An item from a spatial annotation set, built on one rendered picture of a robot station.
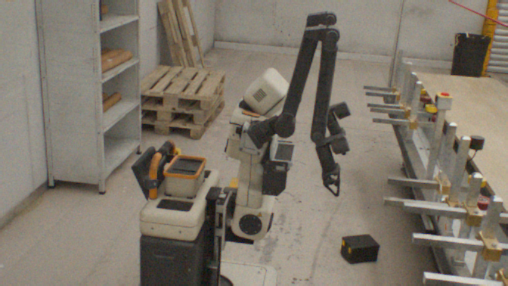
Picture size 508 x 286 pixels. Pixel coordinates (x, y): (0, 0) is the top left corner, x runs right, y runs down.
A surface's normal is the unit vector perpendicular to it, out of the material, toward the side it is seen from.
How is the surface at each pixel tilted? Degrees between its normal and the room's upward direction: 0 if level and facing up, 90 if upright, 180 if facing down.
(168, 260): 90
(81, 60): 90
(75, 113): 90
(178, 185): 92
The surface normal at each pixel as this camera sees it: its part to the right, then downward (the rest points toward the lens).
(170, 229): -0.14, 0.33
